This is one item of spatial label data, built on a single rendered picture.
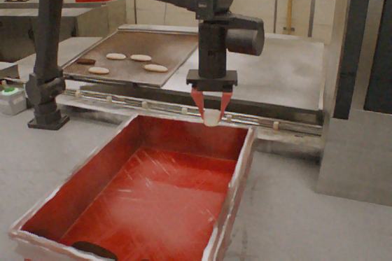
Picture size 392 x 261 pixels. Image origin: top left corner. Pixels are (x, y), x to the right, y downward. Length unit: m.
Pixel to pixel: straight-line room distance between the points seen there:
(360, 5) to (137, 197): 0.88
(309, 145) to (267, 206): 0.23
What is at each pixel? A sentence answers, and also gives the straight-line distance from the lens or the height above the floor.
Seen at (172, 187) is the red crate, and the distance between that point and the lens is 0.74.
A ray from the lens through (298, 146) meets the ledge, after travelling 0.86.
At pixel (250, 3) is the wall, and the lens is 4.66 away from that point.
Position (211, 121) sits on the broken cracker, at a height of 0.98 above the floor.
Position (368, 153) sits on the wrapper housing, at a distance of 0.71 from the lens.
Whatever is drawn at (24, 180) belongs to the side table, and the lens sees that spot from 0.87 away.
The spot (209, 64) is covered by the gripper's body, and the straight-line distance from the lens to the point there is 0.63.
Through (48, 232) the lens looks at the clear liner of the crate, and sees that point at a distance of 0.63.
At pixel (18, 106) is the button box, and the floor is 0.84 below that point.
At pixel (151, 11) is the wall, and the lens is 5.23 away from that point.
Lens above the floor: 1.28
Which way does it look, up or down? 25 degrees down
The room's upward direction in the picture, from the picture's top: straight up
